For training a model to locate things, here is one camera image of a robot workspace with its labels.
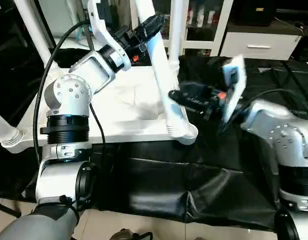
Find black metal bench leg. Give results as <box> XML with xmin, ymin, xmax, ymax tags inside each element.
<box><xmin>0</xmin><ymin>200</ymin><xmax>23</xmax><ymax>219</ymax></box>

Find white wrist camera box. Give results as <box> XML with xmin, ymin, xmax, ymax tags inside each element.
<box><xmin>220</xmin><ymin>55</ymin><xmax>248</xmax><ymax>124</ymax></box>
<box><xmin>87</xmin><ymin>0</ymin><xmax>121</xmax><ymax>51</ymax></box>

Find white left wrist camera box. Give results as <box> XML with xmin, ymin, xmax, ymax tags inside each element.
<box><xmin>87</xmin><ymin>0</ymin><xmax>121</xmax><ymax>51</ymax></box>

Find black work mat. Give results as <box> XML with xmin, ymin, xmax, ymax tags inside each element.
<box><xmin>0</xmin><ymin>47</ymin><xmax>308</xmax><ymax>232</ymax></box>

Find white glass door cabinet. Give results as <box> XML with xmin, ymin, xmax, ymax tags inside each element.
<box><xmin>128</xmin><ymin>0</ymin><xmax>235</xmax><ymax>57</ymax></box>

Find white plastic table top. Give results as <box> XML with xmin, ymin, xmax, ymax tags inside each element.
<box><xmin>0</xmin><ymin>64</ymin><xmax>196</xmax><ymax>154</ymax></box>

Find white drawer unit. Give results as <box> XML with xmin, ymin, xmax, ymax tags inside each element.
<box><xmin>219</xmin><ymin>31</ymin><xmax>302</xmax><ymax>61</ymax></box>

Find black equipment case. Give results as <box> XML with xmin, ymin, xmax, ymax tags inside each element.
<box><xmin>233</xmin><ymin>0</ymin><xmax>278</xmax><ymax>27</ymax></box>

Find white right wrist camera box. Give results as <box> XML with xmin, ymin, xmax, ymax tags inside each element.
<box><xmin>220</xmin><ymin>55</ymin><xmax>248</xmax><ymax>124</ymax></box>

